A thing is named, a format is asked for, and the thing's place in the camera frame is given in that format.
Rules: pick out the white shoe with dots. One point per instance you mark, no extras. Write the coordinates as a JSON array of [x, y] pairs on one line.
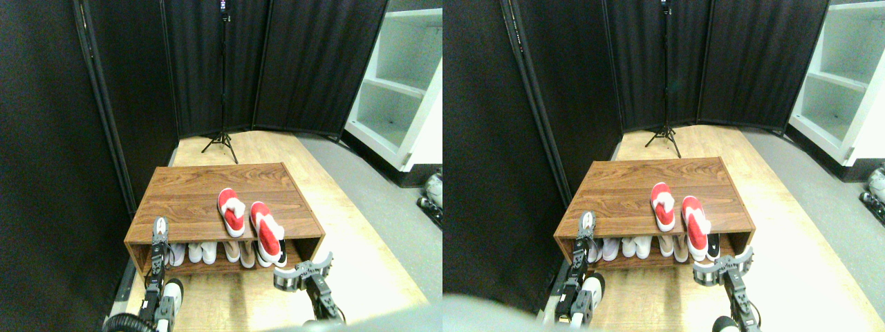
[[642, 248], [209, 254], [628, 248], [195, 253]]

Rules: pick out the black curtain stand pole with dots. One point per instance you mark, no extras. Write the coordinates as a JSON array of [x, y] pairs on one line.
[[536, 104], [104, 104]]

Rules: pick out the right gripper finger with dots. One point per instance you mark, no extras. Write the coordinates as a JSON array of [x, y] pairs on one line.
[[323, 263], [285, 279], [743, 257], [705, 272]]

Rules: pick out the beige shoe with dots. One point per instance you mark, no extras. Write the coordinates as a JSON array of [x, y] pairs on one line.
[[231, 252], [665, 247], [679, 252], [246, 257]]

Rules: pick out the black tripod stand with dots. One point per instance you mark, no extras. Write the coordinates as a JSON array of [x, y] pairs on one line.
[[224, 69], [666, 69]]

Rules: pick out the grey curtain stand foot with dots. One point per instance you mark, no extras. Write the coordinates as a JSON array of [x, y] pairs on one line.
[[124, 283]]

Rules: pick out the brown shoe rack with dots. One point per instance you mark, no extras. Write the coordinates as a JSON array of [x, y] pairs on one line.
[[187, 200], [622, 197]]

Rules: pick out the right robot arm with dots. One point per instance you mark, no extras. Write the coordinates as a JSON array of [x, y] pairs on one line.
[[743, 311], [328, 310]]

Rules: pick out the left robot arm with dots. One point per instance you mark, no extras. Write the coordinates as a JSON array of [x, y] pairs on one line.
[[162, 301], [581, 297]]

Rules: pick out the red shoe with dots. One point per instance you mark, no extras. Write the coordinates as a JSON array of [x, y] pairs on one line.
[[664, 216], [268, 242], [234, 221], [697, 236]]

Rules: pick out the grey and black device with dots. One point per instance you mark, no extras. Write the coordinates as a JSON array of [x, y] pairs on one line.
[[434, 190], [877, 187]]

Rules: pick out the lilac shoe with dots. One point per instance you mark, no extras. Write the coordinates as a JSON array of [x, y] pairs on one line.
[[178, 254], [598, 250], [610, 250]]

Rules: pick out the black shoe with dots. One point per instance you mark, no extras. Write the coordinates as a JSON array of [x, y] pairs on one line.
[[715, 247], [283, 254]]

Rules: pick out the white shelf unit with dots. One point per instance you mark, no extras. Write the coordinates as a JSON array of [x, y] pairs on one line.
[[830, 97], [387, 104]]

